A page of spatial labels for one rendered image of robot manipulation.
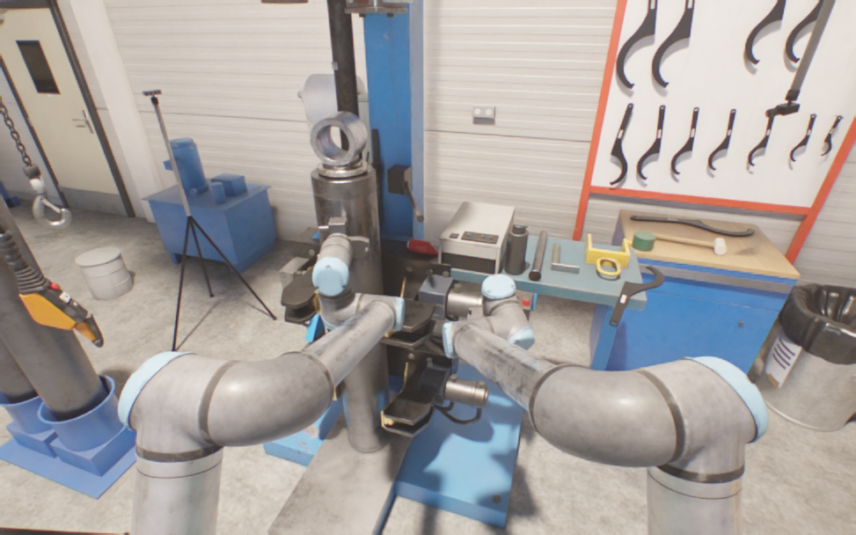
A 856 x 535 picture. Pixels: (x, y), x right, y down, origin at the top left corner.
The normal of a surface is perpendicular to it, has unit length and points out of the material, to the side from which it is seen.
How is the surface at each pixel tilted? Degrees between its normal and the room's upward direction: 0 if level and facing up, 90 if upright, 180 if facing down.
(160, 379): 24
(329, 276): 85
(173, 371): 14
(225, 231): 90
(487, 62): 90
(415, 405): 0
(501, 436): 0
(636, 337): 90
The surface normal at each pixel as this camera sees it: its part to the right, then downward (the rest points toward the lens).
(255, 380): 0.27, -0.69
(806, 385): -0.81, 0.33
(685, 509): -0.61, 0.15
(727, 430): 0.21, 0.09
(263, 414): 0.51, -0.02
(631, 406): -0.32, -0.51
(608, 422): -0.48, -0.18
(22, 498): 0.00, -0.86
